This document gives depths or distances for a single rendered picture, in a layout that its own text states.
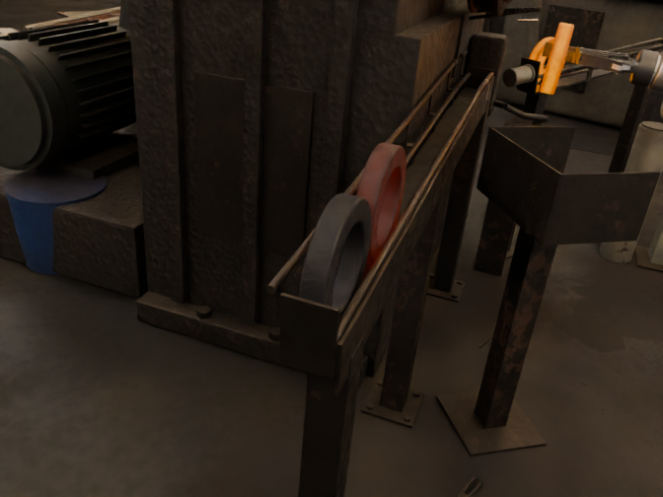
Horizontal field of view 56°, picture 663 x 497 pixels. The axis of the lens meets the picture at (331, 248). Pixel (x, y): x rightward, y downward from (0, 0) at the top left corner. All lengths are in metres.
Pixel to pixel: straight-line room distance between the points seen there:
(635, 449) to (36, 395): 1.45
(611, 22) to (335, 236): 3.79
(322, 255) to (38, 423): 1.04
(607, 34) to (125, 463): 3.76
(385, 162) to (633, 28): 3.58
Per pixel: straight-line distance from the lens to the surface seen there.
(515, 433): 1.63
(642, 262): 2.64
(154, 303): 1.83
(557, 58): 1.50
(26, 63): 2.02
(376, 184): 0.87
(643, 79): 1.56
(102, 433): 1.56
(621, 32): 4.40
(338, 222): 0.73
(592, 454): 1.67
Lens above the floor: 1.07
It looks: 28 degrees down
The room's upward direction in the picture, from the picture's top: 5 degrees clockwise
